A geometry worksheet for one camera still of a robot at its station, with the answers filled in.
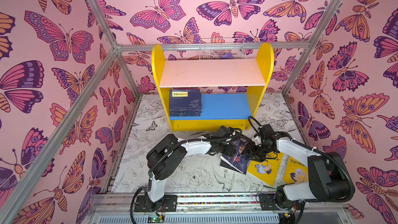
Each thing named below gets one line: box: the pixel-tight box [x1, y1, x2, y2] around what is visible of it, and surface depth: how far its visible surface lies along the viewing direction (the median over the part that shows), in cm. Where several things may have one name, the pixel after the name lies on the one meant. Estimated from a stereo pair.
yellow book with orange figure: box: [246, 151, 284, 187], surface depth 84 cm
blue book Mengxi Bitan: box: [169, 109, 202, 114], surface depth 89 cm
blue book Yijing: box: [169, 112, 202, 116], surface depth 91 cm
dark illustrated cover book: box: [219, 136, 254, 175], surface depth 86 cm
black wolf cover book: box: [219, 159, 244, 174], surface depth 85 cm
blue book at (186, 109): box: [169, 106, 202, 111], surface depth 89 cm
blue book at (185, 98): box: [169, 89, 203, 109], surface depth 92 cm
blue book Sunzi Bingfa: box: [169, 114, 202, 117], surface depth 91 cm
